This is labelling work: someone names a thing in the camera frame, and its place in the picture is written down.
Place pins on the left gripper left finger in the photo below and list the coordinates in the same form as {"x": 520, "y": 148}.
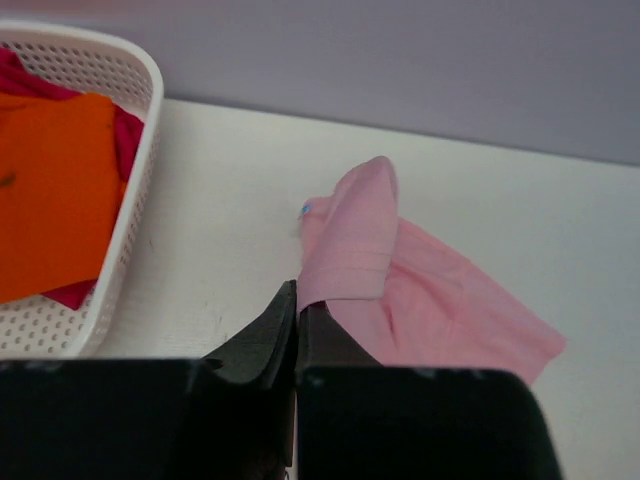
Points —
{"x": 256, "y": 355}

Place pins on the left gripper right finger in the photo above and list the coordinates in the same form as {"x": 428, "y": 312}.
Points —
{"x": 323, "y": 342}

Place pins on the pink t-shirt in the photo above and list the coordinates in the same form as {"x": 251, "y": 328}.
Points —
{"x": 404, "y": 296}

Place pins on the white perforated plastic basket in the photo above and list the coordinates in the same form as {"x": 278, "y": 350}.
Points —
{"x": 85, "y": 60}

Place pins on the orange t-shirt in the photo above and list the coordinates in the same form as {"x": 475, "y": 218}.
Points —
{"x": 60, "y": 191}

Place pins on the magenta t-shirt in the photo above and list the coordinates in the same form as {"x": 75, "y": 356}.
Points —
{"x": 16, "y": 80}

